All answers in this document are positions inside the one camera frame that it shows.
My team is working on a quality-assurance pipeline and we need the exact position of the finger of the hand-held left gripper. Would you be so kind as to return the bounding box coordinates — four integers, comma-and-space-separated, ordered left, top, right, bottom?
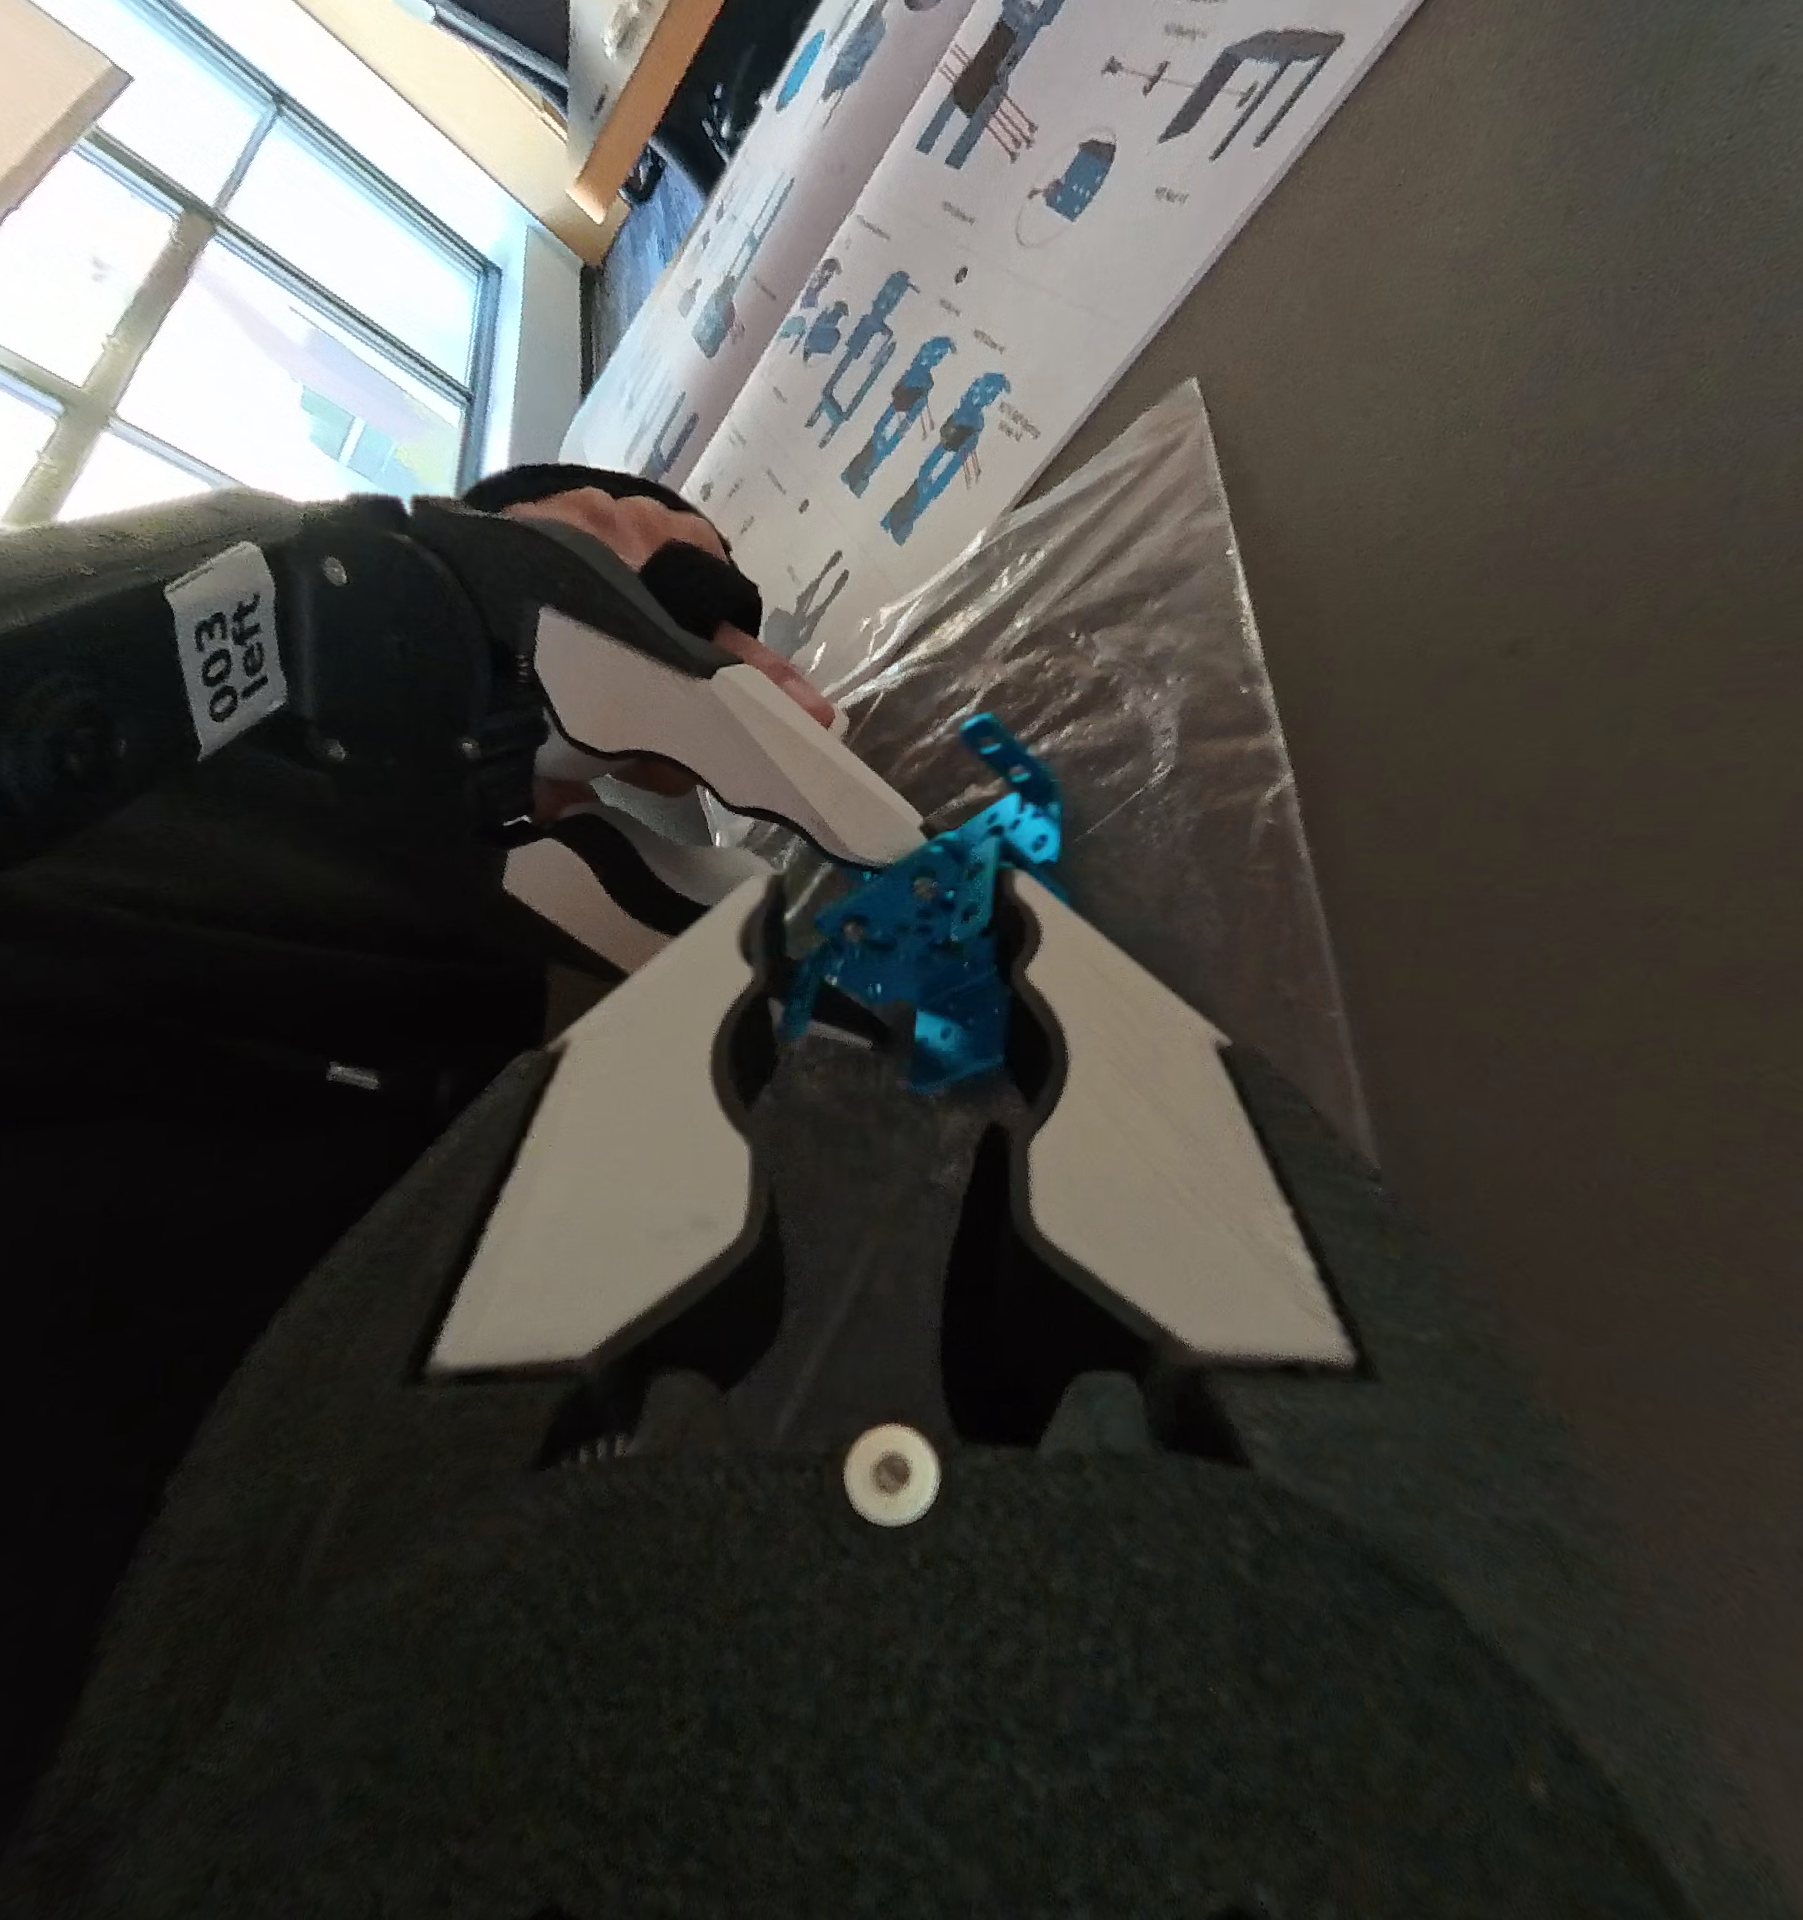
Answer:
500, 807, 730, 981
534, 606, 930, 876

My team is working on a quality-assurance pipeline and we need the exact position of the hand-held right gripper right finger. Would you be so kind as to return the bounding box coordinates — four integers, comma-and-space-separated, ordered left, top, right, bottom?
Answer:
1006, 867, 1360, 1374

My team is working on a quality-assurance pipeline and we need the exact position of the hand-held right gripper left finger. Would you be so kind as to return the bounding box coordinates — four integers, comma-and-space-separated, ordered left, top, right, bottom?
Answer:
424, 874, 780, 1383

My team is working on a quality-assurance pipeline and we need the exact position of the blue metal bracket assembly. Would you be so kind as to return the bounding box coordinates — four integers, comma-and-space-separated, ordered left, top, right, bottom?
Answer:
774, 717, 1076, 1099

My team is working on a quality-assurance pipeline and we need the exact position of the person's left hand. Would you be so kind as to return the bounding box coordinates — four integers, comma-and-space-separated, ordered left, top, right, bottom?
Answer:
564, 482, 850, 739

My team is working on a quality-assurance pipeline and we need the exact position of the large window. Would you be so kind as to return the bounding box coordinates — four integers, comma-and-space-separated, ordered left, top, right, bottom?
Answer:
0, 0, 506, 529

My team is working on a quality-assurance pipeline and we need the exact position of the clear plastic bag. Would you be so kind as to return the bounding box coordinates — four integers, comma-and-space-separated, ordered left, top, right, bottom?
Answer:
692, 374, 1384, 1172

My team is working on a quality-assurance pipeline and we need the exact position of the open instruction manual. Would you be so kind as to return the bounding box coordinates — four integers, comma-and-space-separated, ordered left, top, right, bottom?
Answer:
556, 0, 1428, 663

